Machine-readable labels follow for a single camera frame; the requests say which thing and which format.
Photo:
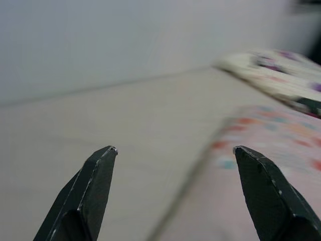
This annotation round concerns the pink pillow coloured dots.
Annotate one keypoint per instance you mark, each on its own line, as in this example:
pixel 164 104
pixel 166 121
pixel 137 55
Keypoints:
pixel 276 140

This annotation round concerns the cream sheeted mattress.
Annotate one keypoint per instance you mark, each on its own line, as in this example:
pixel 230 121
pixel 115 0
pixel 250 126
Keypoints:
pixel 100 113

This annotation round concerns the cream cartoon print quilt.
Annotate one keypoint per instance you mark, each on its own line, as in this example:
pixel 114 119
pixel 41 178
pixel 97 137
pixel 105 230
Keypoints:
pixel 276 72

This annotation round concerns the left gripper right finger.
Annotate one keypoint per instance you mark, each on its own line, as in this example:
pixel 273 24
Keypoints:
pixel 270 206

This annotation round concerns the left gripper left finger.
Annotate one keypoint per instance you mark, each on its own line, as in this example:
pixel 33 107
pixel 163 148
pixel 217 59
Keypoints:
pixel 82 200

